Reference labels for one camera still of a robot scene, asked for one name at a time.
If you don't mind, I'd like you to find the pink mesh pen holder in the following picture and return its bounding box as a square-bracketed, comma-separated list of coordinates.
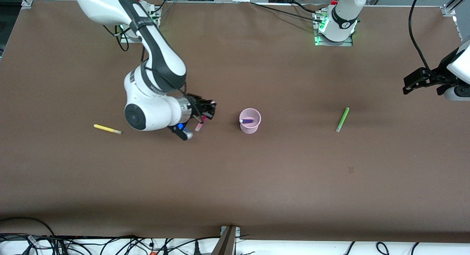
[239, 108, 261, 134]

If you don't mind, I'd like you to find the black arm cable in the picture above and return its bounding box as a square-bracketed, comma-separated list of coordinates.
[102, 25, 130, 52]
[408, 0, 447, 83]

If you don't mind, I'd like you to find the tangled black floor cable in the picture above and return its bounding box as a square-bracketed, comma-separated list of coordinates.
[0, 233, 221, 255]

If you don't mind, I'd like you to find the green highlighter pen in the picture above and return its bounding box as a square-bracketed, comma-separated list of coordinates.
[336, 108, 350, 133]

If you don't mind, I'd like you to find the aluminium frame strut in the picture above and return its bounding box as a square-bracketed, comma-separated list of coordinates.
[211, 226, 241, 255]

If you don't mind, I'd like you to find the short black base cable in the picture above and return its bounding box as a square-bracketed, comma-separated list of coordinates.
[292, 1, 327, 15]

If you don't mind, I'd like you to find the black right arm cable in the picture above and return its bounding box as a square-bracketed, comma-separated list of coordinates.
[102, 25, 130, 52]

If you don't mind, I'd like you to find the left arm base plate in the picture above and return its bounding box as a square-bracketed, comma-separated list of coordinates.
[314, 11, 354, 47]

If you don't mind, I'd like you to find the yellow highlighter pen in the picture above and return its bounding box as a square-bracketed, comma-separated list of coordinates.
[94, 124, 122, 135]

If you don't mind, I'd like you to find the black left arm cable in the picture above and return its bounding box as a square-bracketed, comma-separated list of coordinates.
[408, 0, 447, 83]

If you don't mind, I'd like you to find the black cable arc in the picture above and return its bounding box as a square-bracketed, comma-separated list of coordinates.
[0, 217, 55, 238]

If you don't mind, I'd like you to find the long black base cable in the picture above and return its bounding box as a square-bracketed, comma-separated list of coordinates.
[250, 2, 324, 23]

